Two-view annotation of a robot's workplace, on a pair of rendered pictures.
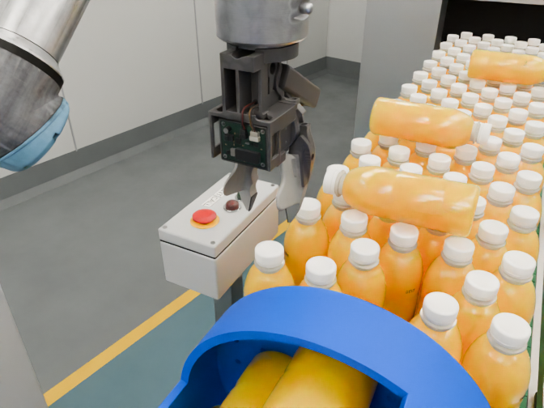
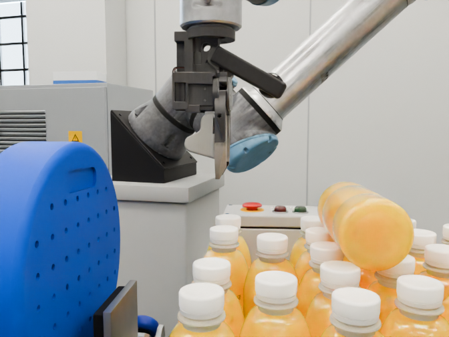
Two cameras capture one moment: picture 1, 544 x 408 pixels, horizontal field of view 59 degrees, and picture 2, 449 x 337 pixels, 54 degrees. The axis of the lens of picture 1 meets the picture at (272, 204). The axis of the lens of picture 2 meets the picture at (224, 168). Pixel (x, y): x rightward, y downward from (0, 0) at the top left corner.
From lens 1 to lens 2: 0.70 m
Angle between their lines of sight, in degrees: 68
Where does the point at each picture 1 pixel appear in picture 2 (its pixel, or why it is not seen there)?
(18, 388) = (174, 310)
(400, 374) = (9, 153)
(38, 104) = (244, 128)
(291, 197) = (204, 147)
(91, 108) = not seen: outside the picture
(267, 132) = (175, 81)
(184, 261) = not seen: hidden behind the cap
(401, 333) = (45, 150)
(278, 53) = (192, 31)
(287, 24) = (190, 9)
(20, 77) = (240, 110)
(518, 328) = (198, 293)
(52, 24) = not seen: hidden behind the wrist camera
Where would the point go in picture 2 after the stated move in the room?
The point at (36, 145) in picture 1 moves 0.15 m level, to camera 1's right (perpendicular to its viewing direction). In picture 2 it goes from (232, 151) to (261, 155)
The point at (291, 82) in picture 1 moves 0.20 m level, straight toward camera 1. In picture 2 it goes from (221, 59) to (71, 51)
